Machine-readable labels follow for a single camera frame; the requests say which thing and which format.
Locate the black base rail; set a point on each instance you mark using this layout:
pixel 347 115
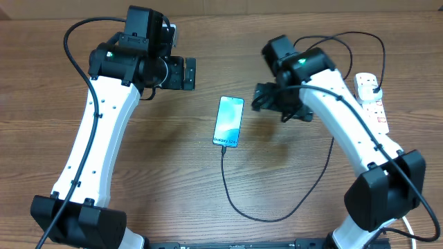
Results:
pixel 310 243

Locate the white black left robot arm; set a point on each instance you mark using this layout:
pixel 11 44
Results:
pixel 77 211

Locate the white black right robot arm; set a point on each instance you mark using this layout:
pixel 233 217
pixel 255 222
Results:
pixel 388 181

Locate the white charger plug adapter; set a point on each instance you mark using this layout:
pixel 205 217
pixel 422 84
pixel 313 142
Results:
pixel 367 94

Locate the blue smartphone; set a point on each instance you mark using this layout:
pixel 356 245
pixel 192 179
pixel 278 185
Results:
pixel 228 121

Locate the white power strip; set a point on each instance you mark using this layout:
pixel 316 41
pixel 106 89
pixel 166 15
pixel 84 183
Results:
pixel 374 110

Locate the brown cardboard backdrop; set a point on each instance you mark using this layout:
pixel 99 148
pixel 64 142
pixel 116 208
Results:
pixel 76 9

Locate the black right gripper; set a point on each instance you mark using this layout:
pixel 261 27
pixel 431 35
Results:
pixel 264 100

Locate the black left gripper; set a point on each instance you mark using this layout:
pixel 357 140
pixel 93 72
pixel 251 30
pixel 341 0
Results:
pixel 176 80

